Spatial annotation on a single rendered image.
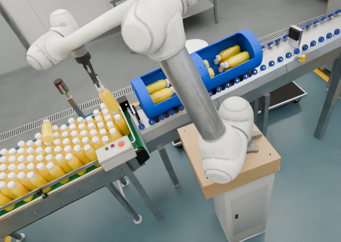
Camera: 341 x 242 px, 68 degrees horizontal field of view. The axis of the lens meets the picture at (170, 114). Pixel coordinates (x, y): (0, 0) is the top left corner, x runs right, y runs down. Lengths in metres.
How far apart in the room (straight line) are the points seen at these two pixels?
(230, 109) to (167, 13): 0.54
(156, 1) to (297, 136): 2.29
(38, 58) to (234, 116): 0.82
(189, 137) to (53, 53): 0.76
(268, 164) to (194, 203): 1.25
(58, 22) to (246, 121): 0.89
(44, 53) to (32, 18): 3.89
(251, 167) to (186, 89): 0.57
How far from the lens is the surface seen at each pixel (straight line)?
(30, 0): 4.91
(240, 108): 1.11
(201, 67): 1.65
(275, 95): 2.94
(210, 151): 0.98
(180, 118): 1.78
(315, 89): 3.29
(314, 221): 2.41
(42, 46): 1.13
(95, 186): 1.83
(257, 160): 1.27
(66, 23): 1.22
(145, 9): 0.70
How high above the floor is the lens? 2.20
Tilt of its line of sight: 46 degrees down
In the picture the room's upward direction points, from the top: 18 degrees counter-clockwise
